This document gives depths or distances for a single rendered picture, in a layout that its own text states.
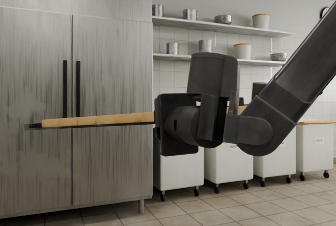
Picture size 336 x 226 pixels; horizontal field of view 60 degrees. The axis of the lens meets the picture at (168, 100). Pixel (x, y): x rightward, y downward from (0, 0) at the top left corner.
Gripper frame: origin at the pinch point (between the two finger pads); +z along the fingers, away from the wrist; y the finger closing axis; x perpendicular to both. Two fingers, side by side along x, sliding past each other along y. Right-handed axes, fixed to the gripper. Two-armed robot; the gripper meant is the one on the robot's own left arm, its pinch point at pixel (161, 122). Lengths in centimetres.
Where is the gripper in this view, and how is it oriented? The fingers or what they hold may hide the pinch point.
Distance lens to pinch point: 56.6
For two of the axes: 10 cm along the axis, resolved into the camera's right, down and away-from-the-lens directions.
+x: 9.3, -0.3, 3.6
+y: 0.4, 10.0, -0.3
